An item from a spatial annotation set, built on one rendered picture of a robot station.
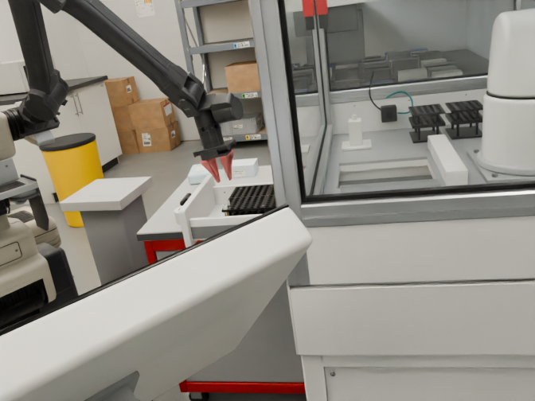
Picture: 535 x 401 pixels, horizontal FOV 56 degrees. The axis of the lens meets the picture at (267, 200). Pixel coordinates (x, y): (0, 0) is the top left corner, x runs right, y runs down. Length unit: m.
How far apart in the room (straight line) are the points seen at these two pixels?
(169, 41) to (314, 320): 5.28
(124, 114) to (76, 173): 2.12
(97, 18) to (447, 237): 0.83
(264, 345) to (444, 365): 0.95
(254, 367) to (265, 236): 1.42
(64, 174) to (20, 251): 2.40
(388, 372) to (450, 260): 0.25
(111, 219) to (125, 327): 1.74
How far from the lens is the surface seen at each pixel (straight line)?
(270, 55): 0.74
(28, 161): 4.85
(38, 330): 0.41
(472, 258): 0.85
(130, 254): 2.19
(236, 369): 1.90
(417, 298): 0.87
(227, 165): 1.30
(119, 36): 1.19
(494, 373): 0.99
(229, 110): 1.24
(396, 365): 0.96
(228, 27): 5.72
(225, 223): 1.31
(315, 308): 0.88
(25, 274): 1.57
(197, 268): 0.45
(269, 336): 1.78
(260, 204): 1.34
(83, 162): 3.94
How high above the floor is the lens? 1.39
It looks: 21 degrees down
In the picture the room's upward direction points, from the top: 8 degrees counter-clockwise
